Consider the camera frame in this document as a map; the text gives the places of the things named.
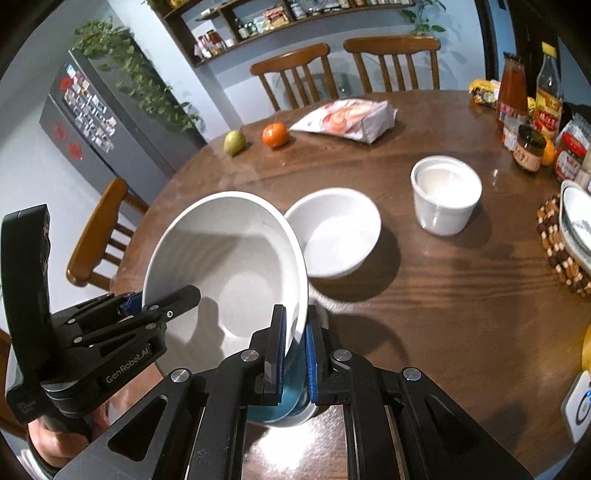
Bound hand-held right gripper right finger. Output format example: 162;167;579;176
306;305;536;480

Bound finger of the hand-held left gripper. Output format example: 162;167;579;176
50;291;144;337
69;285;202;352

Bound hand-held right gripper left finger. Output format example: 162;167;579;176
53;305;287;480

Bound blue dish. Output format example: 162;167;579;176
247;342;319;421

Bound large white bowl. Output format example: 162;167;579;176
141;191;309;365

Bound medium white bowl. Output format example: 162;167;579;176
283;187;382;279

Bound white ceramic cup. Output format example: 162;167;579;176
410;155;482;236

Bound person's left hand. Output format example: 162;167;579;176
27;413;95;469

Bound wooden chair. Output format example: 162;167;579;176
250;44;331;112
66;178;151;289
344;37;441;93

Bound green pear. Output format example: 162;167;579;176
224;130;246;157

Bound grey fridge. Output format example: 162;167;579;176
39;48;208;190

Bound orange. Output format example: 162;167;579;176
262;122;290;149

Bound cluster of fridge photos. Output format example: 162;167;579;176
62;65;117;153

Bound trailing green plant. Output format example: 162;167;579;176
74;18;204;134

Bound white snack bag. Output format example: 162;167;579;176
290;98;399;145

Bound row of condiment jars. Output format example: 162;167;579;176
196;0;416;58

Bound wooden beaded trivet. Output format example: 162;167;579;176
536;191;591;296

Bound dark rimmed white bowl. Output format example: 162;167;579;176
558;180;591;273

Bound dark sauce jar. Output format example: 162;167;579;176
512;124;548;175

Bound yellow snack packet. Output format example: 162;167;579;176
468;78;502;109

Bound red chili sauce jar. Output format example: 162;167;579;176
553;131;591;183

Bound red sauce bottle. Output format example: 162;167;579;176
496;52;528;151

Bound yellow capped vinegar bottle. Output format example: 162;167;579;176
533;41;565;139

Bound green vine plant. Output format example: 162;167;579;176
401;0;448;37

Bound white food packet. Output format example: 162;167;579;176
566;113;591;144

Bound dark wooden door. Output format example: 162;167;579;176
505;0;561;88

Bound wooden wall shelf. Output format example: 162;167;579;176
148;0;416;68

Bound white device with blue ring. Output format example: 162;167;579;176
560;369;591;445

